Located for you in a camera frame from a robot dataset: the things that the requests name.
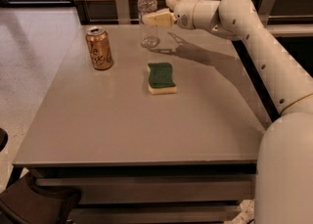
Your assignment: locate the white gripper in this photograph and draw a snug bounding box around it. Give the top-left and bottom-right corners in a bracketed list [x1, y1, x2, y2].
[142, 0, 219, 30]

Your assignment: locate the black round object at left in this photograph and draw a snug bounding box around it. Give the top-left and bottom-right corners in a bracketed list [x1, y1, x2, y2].
[0, 128, 8, 152]

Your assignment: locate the grey table drawer unit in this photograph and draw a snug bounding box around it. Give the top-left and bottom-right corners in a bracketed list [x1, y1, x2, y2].
[14, 25, 268, 223]

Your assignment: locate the clear plastic water bottle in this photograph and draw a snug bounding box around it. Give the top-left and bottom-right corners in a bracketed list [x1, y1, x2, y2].
[137, 0, 159, 49]

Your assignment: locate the left metal wall bracket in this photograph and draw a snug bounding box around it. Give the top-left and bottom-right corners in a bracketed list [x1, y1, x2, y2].
[115, 0, 130, 24]

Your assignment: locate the dark brown chair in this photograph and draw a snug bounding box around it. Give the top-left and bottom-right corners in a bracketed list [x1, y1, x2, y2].
[0, 173, 81, 224]

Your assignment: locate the gold soda can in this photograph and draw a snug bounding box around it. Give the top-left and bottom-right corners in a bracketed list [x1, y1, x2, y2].
[85, 27, 113, 70]

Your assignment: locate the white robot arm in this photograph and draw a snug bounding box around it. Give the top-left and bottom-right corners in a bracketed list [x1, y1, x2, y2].
[143, 0, 313, 224]

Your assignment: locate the right metal wall bracket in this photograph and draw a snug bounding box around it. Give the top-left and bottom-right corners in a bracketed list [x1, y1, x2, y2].
[258, 0, 276, 26]

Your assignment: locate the green and yellow sponge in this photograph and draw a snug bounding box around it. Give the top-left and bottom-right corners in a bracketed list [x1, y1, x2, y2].
[148, 63, 177, 95]

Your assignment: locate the metal wall bracket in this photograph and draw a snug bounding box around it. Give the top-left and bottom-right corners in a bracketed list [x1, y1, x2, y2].
[115, 0, 130, 24]
[258, 0, 276, 26]

